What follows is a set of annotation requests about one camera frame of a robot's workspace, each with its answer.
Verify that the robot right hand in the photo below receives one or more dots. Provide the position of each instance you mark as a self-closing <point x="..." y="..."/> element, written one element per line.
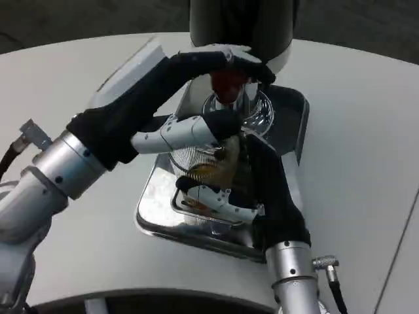
<point x="278" y="202"/>

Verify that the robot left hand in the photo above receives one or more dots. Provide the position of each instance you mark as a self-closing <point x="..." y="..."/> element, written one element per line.
<point x="137" y="95"/>

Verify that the clear ribbed glass cup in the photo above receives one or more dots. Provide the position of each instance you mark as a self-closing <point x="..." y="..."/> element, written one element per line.
<point x="199" y="162"/>

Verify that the robot left silver arm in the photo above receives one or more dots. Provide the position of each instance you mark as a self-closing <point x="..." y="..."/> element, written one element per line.
<point x="49" y="176"/>

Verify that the robot right silver arm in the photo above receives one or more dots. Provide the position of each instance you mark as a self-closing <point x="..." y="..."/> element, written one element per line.
<point x="291" y="278"/>

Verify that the steel drip tray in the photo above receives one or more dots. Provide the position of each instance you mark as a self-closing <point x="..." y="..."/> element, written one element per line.
<point x="157" y="196"/>

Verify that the black drink dispenser chrome pedestal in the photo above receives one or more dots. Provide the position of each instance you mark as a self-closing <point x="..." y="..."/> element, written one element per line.
<point x="242" y="23"/>

